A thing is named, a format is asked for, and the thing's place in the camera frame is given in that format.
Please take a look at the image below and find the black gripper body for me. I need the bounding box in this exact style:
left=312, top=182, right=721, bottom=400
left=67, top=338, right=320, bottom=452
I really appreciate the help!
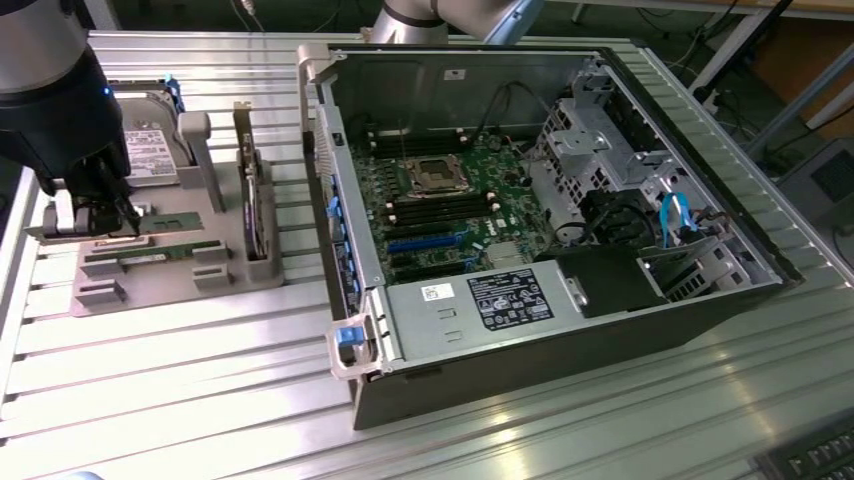
left=0, top=47, right=134, bottom=197

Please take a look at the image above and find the green RAM stick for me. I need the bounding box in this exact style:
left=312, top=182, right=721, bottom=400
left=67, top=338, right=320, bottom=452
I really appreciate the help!
left=118, top=240, right=223, bottom=263
left=135, top=211, right=203, bottom=235

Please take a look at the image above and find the black RAM slot bank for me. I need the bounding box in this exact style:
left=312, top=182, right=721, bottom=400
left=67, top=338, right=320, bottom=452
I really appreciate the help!
left=382, top=188, right=502, bottom=227
left=369, top=126, right=471, bottom=157

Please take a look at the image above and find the silver hard disk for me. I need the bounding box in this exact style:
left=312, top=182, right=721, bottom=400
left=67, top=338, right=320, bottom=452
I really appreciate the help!
left=108, top=79, right=187, bottom=189

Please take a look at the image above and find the grey parts rack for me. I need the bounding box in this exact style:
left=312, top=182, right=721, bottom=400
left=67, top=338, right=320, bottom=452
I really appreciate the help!
left=24, top=99, right=287, bottom=319

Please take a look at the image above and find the graphics card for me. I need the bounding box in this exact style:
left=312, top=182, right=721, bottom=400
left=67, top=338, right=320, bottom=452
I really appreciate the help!
left=232, top=100, right=270, bottom=264

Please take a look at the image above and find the blue expansion slot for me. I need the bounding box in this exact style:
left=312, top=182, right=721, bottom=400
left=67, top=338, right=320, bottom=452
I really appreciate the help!
left=386, top=228, right=470, bottom=256

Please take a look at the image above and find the CPU socket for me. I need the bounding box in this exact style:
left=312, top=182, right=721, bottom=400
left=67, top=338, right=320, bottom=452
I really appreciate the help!
left=398, top=153, right=470, bottom=200

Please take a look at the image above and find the green motherboard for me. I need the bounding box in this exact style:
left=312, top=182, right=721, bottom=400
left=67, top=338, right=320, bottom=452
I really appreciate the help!
left=351, top=124, right=559, bottom=287

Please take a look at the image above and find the grey power supply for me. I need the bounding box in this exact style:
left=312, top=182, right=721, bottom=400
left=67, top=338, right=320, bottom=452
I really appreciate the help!
left=382, top=259, right=591, bottom=362

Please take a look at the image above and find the silver chipset heatsink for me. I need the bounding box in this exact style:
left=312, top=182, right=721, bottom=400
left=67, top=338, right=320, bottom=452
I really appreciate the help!
left=487, top=243, right=531, bottom=268

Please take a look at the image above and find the black open PC case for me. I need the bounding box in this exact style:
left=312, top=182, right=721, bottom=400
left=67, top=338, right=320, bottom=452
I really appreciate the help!
left=295, top=42, right=805, bottom=431

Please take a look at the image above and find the metal disk bay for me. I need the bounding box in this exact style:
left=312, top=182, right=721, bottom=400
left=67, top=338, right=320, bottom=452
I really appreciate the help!
left=530, top=64, right=675, bottom=211

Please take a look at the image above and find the dark grey computer tower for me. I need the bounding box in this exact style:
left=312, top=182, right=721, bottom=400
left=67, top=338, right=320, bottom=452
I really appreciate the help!
left=775, top=135, right=854, bottom=284

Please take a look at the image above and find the black keyboard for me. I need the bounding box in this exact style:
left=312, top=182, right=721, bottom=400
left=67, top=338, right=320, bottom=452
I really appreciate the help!
left=751, top=424, right=854, bottom=480

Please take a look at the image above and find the white hanging cable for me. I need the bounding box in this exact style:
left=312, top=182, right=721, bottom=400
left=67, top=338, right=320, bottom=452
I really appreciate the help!
left=235, top=0, right=267, bottom=32

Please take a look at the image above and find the black wire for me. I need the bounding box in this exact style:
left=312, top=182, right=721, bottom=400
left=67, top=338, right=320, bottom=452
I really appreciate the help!
left=474, top=79, right=547, bottom=147

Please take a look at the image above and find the blue wire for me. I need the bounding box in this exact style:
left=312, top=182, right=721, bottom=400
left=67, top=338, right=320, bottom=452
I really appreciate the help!
left=655, top=191, right=703, bottom=249

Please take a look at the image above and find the wooden desk with white frame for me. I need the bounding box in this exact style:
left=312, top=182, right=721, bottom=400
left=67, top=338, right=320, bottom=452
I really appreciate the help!
left=690, top=0, right=854, bottom=132

